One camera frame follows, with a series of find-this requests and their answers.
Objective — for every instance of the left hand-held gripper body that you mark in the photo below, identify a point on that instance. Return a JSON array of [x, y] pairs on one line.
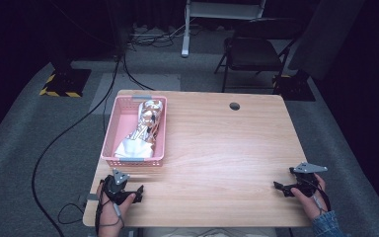
[[115, 191]]

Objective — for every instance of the white metal stand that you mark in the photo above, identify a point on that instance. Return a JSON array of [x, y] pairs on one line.
[[186, 33]]

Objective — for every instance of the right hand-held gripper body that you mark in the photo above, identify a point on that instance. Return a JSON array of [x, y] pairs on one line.
[[306, 184]]

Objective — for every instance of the pink plastic basket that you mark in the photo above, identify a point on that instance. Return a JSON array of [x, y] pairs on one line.
[[121, 128]]

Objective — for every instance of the grey fabric panel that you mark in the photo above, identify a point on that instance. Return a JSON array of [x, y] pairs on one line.
[[325, 36]]

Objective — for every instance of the black yellow striped stand base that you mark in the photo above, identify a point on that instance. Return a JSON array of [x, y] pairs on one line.
[[66, 82], [294, 87]]

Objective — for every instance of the silver and white bag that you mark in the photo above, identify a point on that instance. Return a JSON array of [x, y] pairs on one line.
[[143, 131]]

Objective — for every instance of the black stand pole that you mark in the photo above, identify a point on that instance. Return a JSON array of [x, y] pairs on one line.
[[120, 29]]

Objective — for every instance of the black folding chair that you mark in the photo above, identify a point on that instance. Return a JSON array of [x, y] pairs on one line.
[[251, 52]]

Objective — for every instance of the person's left hand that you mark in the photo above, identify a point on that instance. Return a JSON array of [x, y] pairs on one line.
[[110, 214]]

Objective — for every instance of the person's right hand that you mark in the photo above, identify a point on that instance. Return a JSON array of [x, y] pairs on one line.
[[312, 205]]

